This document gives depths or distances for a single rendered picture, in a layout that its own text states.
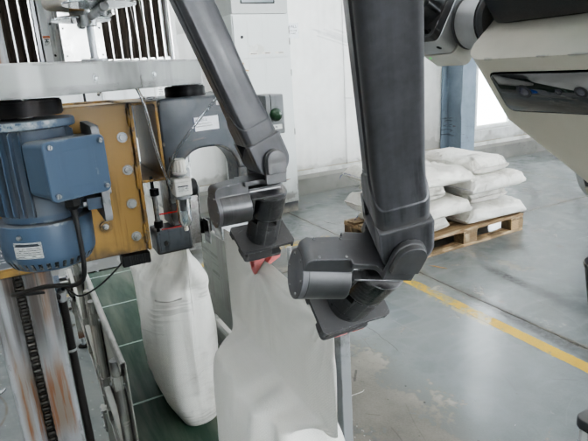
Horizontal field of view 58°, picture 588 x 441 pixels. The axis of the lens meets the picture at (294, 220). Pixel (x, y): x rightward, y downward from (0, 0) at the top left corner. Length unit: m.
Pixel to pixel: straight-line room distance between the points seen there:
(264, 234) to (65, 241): 0.33
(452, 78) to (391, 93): 6.57
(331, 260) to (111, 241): 0.69
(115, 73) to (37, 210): 0.27
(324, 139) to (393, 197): 5.52
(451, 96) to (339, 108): 1.61
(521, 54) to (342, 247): 0.44
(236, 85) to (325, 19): 5.22
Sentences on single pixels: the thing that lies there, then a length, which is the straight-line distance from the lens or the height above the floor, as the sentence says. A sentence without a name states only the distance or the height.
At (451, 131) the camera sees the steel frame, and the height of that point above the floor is 0.48.
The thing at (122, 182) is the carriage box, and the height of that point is 1.18.
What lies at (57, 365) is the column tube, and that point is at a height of 0.79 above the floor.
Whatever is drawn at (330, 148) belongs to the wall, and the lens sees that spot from 6.08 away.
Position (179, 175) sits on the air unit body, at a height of 1.19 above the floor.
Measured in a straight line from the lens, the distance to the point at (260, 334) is 1.07.
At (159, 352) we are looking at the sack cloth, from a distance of 1.62.
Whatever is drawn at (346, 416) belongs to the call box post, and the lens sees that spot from 1.47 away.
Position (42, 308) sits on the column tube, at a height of 0.93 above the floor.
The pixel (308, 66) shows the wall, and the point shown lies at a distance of 5.89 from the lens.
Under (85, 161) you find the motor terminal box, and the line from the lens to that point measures 0.87.
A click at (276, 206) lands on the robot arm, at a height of 1.17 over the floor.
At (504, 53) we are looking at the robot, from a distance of 0.90.
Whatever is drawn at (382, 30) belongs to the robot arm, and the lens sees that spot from 0.41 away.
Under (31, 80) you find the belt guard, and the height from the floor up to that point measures 1.39.
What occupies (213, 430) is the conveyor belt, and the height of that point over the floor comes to 0.38.
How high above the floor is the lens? 1.39
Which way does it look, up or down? 16 degrees down
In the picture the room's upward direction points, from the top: 4 degrees counter-clockwise
